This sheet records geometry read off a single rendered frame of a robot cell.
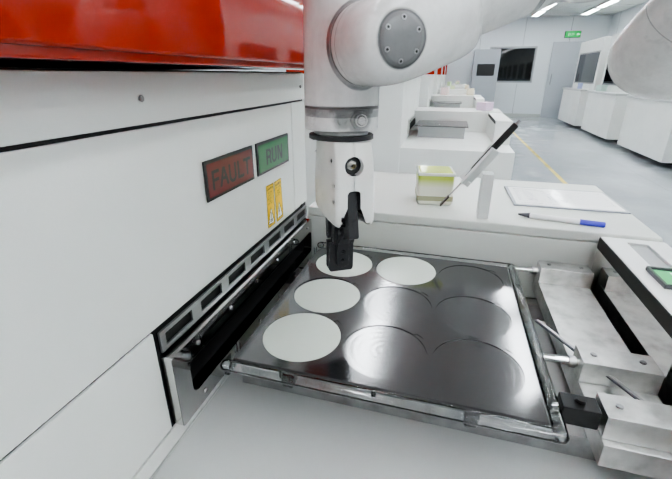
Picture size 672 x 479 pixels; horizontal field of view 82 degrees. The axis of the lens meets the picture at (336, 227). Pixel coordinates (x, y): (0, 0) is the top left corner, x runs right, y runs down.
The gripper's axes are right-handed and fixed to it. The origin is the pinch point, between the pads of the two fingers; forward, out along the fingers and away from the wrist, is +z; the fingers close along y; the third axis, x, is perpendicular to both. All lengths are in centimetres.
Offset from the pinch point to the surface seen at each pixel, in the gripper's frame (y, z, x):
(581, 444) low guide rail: -21.9, 15.8, -21.0
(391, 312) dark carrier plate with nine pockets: -0.7, 9.8, -7.7
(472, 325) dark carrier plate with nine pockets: -6.8, 9.7, -16.9
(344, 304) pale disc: 2.9, 9.6, -1.8
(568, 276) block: 0.4, 9.3, -40.8
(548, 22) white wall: 966, -187, -924
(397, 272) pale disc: 9.9, 9.4, -13.6
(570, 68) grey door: 922, -65, -991
